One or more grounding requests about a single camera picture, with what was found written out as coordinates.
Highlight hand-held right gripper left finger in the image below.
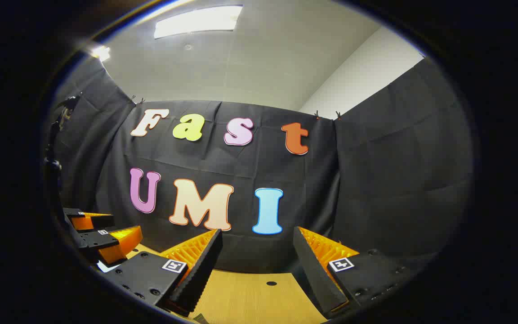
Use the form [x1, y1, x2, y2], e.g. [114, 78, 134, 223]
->
[99, 228, 223, 317]

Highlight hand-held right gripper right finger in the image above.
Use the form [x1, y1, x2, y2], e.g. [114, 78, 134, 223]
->
[292, 226, 437, 320]

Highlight black backdrop cloth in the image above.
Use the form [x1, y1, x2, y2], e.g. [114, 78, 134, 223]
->
[45, 56, 475, 275]

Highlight small ceiling light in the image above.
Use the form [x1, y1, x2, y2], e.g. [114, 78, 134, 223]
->
[89, 44, 111, 62]

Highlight large ceiling light panel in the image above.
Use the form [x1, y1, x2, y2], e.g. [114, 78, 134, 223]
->
[153, 4, 244, 40]

